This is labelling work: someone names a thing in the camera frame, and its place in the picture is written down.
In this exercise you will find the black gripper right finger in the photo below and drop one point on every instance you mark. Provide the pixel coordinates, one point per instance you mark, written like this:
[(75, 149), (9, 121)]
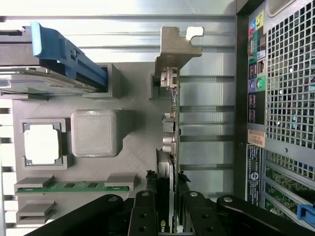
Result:
[(197, 218)]

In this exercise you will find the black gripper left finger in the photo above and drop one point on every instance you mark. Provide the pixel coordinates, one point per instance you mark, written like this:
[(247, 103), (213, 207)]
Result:
[(144, 216)]

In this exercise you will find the green ram stick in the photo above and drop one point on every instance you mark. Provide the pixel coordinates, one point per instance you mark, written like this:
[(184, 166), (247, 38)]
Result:
[(73, 186)]

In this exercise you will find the gray parts rack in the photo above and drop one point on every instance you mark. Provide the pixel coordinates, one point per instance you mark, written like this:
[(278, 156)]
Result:
[(137, 137)]

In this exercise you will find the silver cpu chip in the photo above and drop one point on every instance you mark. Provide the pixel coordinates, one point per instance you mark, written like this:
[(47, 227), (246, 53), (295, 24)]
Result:
[(41, 145)]

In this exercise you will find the open black pc case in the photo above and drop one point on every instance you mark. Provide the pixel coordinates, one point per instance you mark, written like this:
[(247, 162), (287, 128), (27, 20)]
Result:
[(283, 98)]

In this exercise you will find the hard disk blue carrier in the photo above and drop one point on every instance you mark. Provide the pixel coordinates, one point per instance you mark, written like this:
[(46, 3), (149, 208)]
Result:
[(61, 54)]

